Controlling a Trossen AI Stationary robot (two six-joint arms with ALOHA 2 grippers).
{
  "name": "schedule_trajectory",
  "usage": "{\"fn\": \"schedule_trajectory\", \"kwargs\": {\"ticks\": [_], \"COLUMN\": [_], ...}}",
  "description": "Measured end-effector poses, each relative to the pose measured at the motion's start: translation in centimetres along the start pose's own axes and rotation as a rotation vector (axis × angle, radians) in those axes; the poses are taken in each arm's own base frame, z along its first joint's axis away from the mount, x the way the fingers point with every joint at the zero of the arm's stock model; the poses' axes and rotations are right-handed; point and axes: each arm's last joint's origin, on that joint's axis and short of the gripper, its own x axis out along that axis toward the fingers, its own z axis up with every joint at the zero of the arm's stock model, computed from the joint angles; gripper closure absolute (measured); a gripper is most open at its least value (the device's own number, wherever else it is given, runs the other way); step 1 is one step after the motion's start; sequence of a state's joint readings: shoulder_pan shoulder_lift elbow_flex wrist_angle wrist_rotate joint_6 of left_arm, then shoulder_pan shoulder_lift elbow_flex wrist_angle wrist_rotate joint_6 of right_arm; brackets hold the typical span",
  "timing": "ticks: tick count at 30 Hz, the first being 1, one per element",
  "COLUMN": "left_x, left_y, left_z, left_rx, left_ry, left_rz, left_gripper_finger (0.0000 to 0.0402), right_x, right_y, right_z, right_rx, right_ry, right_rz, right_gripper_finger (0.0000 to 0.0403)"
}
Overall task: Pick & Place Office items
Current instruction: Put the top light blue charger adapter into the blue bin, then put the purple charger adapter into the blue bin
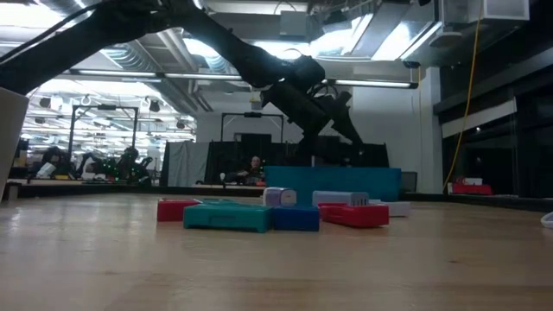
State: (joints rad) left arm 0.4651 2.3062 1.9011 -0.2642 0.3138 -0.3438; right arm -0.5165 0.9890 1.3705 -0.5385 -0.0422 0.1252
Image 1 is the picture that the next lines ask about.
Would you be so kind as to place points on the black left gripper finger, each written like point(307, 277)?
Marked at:
point(311, 137)
point(350, 121)

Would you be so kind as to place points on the light blue charger with display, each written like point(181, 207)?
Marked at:
point(339, 198)

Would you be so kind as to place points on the red charger with display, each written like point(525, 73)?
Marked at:
point(356, 216)

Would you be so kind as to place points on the teal charger block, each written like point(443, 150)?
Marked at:
point(226, 218)
point(216, 201)

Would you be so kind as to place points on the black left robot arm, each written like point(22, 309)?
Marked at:
point(242, 52)

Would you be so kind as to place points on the black background robot arm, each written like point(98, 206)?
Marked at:
point(125, 166)
point(56, 162)

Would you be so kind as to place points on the linear ceiling light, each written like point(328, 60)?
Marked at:
point(371, 83)
point(151, 74)

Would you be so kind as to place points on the teal blue storage bin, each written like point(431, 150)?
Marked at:
point(345, 181)

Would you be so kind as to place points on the person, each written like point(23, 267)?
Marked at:
point(255, 170)

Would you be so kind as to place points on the dark blue charger block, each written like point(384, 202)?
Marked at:
point(296, 219)

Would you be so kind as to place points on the grey monitor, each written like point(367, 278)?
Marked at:
point(409, 181)

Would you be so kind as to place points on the black curtain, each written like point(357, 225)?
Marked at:
point(229, 164)

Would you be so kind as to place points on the grey curtain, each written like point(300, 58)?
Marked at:
point(186, 164)

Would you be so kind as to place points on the red box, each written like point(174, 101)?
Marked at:
point(471, 189)

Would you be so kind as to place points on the red charger block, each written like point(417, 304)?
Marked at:
point(175, 211)

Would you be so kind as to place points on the black gantry frame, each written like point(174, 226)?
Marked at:
point(252, 115)
point(103, 107)

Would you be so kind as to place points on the black aluminium table frame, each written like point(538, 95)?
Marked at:
point(129, 191)

